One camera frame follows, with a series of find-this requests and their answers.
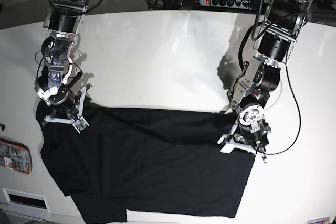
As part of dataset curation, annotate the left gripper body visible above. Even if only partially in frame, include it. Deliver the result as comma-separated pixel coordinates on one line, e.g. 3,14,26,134
217,124,271,163

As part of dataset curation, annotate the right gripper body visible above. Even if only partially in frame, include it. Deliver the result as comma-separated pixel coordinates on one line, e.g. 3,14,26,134
41,83,92,127

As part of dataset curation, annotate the black T-shirt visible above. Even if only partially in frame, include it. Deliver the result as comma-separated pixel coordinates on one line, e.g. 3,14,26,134
36,102,255,223

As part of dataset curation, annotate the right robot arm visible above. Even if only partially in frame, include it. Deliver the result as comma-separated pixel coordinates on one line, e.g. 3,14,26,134
34,0,91,133

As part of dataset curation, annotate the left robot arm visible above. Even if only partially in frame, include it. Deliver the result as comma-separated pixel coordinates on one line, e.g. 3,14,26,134
218,0,313,162

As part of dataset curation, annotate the orange framed circuit board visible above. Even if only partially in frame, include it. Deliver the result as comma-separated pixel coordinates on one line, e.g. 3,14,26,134
1,138,33,174

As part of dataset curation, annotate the white vented box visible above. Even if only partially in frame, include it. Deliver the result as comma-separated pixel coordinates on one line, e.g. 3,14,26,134
2,188,50,221

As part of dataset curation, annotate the black power strip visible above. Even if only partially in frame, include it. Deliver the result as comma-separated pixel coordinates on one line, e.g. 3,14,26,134
199,0,252,10

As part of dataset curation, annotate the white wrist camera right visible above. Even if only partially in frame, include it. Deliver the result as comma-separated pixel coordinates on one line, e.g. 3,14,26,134
72,117,89,134

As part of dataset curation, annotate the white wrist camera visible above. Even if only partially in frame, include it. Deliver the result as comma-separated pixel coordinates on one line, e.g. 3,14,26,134
220,141,236,154
72,117,89,134

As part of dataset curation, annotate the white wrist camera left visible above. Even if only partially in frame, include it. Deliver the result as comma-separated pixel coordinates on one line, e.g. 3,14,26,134
220,141,236,154

